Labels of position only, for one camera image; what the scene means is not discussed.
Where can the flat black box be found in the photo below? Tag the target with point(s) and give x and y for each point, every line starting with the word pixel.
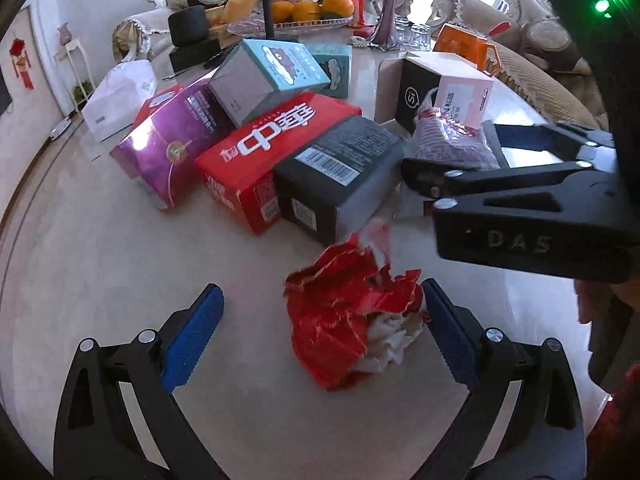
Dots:
pixel 195 56

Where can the tall purple glass vase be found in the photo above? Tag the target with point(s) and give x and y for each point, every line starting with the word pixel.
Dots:
pixel 393 10

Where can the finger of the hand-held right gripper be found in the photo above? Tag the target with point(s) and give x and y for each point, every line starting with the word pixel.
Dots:
pixel 525 139
pixel 500 180

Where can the orange mug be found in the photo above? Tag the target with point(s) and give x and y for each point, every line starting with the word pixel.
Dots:
pixel 460 47

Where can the purple box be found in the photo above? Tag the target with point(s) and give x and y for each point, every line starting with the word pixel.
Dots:
pixel 170 150

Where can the black cylinder speaker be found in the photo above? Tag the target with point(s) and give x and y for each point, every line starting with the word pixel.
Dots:
pixel 187 25

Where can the white tissue box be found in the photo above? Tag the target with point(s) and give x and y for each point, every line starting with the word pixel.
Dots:
pixel 120 100

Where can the brown cardboard box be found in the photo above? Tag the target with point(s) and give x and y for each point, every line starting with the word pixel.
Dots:
pixel 387 90

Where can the red paper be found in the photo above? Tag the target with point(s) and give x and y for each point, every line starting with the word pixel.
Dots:
pixel 340 310

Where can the pink box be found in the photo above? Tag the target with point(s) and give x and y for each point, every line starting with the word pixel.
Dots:
pixel 465 100

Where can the beige lace armrest cover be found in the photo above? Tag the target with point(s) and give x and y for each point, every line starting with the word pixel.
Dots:
pixel 450 5
pixel 140 35

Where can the ornate white coffee table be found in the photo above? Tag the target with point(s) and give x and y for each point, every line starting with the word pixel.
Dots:
pixel 125 285

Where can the small purple vase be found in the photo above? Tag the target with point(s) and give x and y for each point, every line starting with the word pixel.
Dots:
pixel 64 35

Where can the orange fruit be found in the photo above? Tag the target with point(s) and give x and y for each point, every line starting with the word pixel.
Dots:
pixel 306 11
pixel 337 6
pixel 282 11

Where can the purple mesh snack packet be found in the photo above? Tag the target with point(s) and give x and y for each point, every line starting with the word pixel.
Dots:
pixel 450 145

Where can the small green potted plant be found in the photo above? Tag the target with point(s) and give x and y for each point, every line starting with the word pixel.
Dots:
pixel 82 91

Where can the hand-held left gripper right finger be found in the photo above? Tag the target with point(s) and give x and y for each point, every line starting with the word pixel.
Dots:
pixel 450 330

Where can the black wall television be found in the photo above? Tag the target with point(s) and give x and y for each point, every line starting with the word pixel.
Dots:
pixel 4 97

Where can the long red box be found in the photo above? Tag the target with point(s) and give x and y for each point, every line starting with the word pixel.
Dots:
pixel 260 155

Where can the clear glass fruit tray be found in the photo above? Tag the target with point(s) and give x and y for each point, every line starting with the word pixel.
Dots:
pixel 320 25

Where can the red knot wall ornament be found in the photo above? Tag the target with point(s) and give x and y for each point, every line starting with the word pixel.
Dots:
pixel 21 60

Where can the white side stand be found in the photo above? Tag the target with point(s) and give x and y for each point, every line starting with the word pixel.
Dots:
pixel 72 52

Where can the person's right hand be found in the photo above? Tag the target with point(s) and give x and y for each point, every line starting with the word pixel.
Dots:
pixel 584 302

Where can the teal cartoon print box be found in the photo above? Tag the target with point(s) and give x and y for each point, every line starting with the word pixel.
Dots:
pixel 260 75
pixel 336 67

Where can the black box white logo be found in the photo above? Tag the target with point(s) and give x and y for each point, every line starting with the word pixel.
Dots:
pixel 415 95

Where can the small red box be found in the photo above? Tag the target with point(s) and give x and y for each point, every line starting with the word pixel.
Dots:
pixel 150 105

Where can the tan fringed sofa cover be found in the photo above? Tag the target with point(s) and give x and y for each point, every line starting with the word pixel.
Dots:
pixel 540 90

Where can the black pole stand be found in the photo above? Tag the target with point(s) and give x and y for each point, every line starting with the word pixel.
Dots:
pixel 266 0

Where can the clear drinking glass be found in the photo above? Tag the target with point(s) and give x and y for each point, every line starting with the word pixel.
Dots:
pixel 403 32
pixel 421 37

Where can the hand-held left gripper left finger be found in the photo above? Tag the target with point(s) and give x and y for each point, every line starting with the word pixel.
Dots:
pixel 192 335

